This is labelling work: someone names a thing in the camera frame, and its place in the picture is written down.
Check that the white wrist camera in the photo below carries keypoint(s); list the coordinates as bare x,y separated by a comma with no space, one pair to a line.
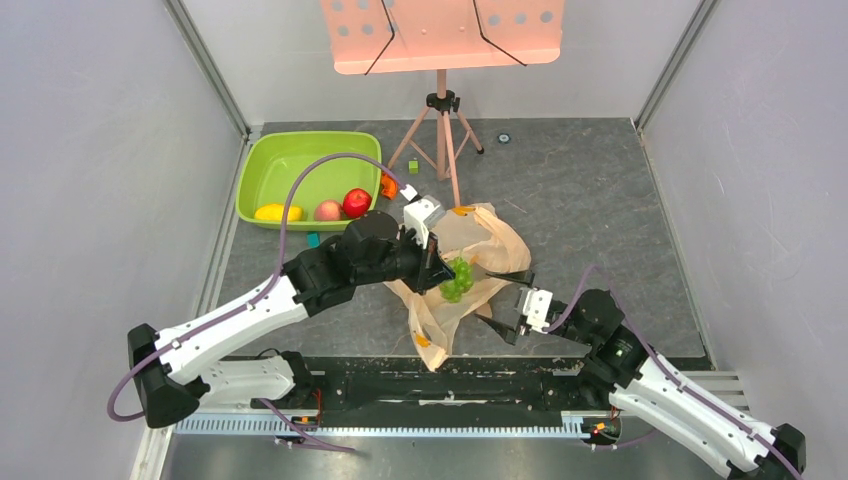
421,213
533,306

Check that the pink music stand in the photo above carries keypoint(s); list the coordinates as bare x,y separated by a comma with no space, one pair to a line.
376,37

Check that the pink fake peach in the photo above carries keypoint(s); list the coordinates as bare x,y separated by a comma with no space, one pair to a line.
328,211

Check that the green fake grapes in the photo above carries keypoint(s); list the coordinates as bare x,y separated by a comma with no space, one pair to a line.
453,290

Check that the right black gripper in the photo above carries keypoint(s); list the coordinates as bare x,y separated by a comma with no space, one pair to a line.
518,313

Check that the orange toy by basin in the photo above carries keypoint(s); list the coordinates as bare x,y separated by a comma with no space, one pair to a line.
388,186

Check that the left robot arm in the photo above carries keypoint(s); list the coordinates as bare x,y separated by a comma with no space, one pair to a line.
177,370

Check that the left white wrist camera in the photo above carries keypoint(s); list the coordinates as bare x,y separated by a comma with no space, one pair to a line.
421,213

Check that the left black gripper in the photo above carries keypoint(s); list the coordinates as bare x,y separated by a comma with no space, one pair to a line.
431,270

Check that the red fake fruit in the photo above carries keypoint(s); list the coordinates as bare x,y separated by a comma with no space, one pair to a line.
356,203

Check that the translucent orange plastic bag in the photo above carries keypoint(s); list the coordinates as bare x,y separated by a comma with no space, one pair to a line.
476,235

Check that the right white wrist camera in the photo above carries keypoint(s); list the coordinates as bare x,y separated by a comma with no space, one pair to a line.
533,306

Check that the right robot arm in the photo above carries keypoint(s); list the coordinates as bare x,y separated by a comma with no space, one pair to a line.
623,371

